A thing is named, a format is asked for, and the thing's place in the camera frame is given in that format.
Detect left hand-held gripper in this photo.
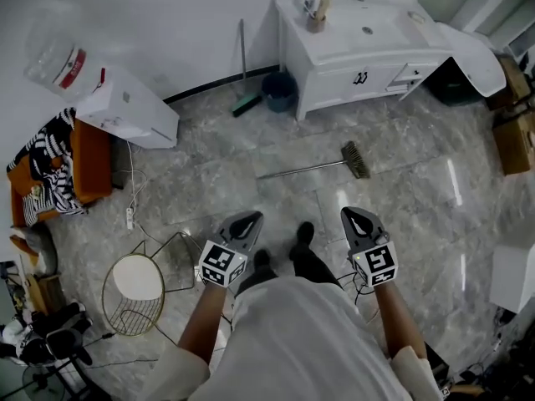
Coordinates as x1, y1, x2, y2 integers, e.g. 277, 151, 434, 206
198, 211, 265, 288

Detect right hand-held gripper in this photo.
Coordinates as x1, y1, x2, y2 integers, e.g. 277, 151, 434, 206
340, 206, 399, 288

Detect long-handled floor brush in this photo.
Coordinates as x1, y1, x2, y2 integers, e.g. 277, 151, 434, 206
255, 140, 372, 180

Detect person's right forearm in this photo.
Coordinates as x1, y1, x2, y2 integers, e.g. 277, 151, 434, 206
373, 284, 428, 361

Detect person's left forearm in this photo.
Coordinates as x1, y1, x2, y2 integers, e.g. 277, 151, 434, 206
177, 284, 232, 367

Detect person's left black shoe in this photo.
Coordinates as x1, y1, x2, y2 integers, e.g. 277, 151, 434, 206
252, 248, 272, 272

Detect person's black shoe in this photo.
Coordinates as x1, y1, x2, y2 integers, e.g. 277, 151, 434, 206
252, 248, 272, 272
295, 221, 316, 248

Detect person's right black shoe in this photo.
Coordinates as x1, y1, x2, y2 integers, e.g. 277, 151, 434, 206
295, 221, 316, 248

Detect person's black trousers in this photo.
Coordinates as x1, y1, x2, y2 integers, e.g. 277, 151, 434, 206
234, 240, 344, 298

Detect dark teal waste bin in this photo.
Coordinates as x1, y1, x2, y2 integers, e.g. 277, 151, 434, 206
261, 71, 299, 114

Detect white table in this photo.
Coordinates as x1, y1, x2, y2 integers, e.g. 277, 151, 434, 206
488, 243, 535, 313

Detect white water dispenser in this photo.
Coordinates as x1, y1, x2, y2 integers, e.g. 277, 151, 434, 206
74, 65, 181, 150

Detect dark green bin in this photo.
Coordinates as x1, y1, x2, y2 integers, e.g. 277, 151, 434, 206
425, 55, 488, 108

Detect white sink cabinet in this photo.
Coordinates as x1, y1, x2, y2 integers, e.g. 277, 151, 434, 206
272, 0, 456, 121

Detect orange sofa chair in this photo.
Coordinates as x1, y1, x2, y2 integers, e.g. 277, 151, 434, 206
7, 117, 114, 229

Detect brown cardboard boxes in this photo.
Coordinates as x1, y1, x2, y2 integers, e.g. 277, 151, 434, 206
492, 113, 535, 177

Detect black white striped blanket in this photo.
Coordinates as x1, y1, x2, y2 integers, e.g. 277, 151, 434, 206
6, 106, 87, 227

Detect white oval board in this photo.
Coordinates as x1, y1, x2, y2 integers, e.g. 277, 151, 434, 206
434, 21, 506, 99

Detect grey toothbrush cup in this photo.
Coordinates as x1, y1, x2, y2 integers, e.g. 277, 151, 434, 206
307, 13, 328, 34

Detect grey cushion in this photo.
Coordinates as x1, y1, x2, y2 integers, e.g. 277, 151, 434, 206
23, 225, 59, 276

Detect orange cushion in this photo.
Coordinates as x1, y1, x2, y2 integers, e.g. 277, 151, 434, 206
8, 233, 39, 259

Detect clear water bottle red label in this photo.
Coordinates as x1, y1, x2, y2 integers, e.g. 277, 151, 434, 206
23, 8, 106, 104

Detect green broom with grey handle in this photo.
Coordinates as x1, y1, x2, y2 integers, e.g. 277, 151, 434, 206
231, 18, 263, 119

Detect gold wire side table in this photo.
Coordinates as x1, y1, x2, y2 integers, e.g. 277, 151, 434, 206
101, 230, 197, 338

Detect white power cable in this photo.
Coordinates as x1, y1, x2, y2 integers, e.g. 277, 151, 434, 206
125, 138, 150, 211

